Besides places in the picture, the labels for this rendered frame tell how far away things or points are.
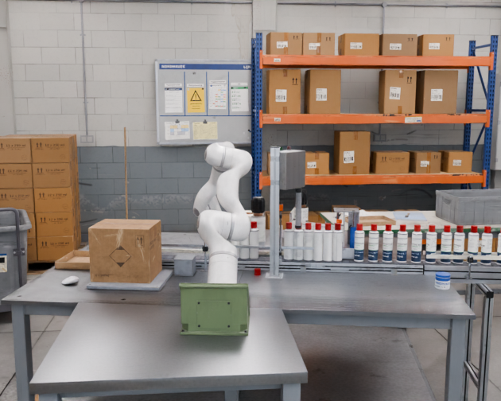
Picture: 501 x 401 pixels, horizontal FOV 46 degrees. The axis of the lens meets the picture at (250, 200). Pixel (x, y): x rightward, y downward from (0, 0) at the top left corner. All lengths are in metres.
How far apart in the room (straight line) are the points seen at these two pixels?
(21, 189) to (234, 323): 4.26
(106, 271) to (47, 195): 3.34
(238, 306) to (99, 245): 0.93
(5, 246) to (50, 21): 3.60
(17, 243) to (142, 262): 2.08
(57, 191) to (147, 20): 2.52
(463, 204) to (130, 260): 2.73
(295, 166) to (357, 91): 4.80
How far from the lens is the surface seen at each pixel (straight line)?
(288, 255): 3.18
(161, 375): 2.03
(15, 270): 4.94
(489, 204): 4.84
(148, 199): 7.58
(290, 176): 2.97
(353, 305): 2.69
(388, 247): 3.19
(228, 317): 2.30
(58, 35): 7.69
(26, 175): 6.24
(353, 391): 3.30
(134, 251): 2.90
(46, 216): 6.28
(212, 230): 2.48
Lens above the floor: 1.70
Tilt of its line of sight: 9 degrees down
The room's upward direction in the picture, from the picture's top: straight up
